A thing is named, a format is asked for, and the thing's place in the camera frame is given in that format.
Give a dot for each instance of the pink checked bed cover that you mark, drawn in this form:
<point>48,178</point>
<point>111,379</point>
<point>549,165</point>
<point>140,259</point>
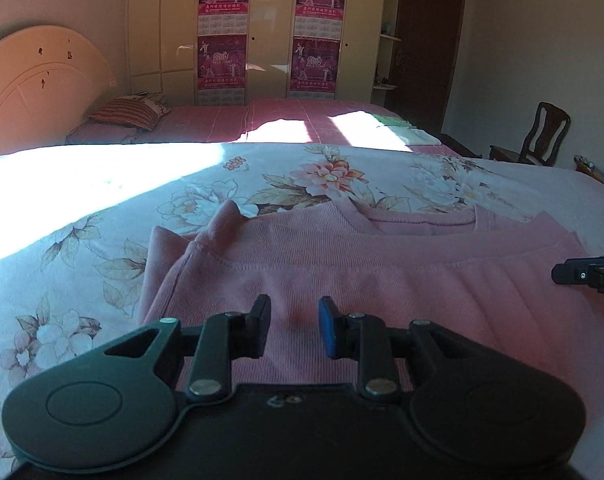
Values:
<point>282,120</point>

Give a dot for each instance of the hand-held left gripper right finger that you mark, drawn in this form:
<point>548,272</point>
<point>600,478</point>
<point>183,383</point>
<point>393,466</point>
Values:
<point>327,326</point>

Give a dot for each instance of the white patterned pillow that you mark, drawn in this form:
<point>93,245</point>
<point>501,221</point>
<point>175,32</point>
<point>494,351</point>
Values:
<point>157,102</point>

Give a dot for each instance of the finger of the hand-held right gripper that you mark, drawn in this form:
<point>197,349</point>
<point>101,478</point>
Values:
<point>599,257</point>
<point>574,275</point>

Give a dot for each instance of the floral bedsheet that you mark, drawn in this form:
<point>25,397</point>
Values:
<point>82,240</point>

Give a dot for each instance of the cream wardrobe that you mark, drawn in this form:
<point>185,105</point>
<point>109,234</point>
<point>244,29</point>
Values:
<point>267,30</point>

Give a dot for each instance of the dark wooden chair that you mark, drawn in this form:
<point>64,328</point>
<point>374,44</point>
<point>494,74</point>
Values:
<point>549,135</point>

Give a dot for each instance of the folded green white cloth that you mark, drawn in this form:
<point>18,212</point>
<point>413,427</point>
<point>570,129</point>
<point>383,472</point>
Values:
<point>407,130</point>

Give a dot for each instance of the brown wooden furniture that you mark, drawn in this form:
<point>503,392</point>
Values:
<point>599,170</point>

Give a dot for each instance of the dark brown wooden door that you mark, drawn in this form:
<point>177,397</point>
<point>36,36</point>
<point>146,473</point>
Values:
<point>427,50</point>

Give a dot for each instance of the cream corner shelves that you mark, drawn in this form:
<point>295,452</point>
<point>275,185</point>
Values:
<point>389,40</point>

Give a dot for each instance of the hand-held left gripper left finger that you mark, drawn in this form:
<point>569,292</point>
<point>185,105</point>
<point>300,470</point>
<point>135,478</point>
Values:
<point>261,325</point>

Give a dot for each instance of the striped pillow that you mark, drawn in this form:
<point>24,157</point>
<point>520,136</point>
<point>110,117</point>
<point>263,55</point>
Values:
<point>124,112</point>

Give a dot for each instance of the pink sweater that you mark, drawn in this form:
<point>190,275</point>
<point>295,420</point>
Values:
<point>382,270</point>

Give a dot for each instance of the cream wooden headboard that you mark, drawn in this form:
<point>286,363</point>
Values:
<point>37,90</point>

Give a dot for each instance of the magenta calendar poster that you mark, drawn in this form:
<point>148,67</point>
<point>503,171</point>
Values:
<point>315,67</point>
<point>222,70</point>
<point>225,0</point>
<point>321,2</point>

